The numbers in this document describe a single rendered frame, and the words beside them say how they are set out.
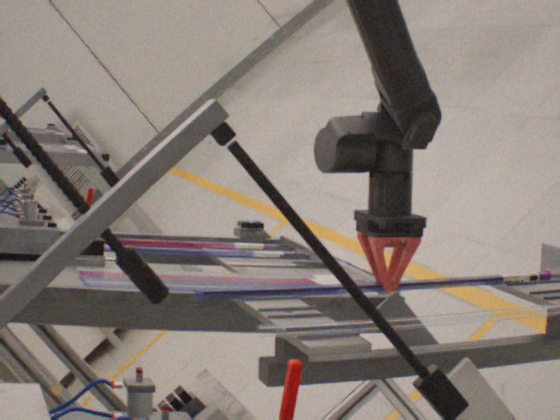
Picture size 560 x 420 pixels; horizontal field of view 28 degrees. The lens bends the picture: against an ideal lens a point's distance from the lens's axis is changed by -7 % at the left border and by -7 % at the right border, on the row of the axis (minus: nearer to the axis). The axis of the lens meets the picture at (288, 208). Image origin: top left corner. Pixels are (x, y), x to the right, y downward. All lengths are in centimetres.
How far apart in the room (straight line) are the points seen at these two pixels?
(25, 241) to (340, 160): 82
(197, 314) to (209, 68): 683
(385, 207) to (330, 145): 11
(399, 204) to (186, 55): 714
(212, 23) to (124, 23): 67
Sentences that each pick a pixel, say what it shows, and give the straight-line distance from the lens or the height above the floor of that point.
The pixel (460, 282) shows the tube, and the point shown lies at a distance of 157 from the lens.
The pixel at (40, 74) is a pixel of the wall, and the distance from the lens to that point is 843.
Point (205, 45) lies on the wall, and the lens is 862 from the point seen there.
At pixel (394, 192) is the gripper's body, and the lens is 149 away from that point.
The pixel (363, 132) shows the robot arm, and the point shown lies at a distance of 145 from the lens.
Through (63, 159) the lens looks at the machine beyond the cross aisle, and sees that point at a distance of 536.
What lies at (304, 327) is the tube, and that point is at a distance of 127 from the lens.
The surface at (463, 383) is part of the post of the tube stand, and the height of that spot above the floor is 79.
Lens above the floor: 148
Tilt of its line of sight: 16 degrees down
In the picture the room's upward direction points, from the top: 40 degrees counter-clockwise
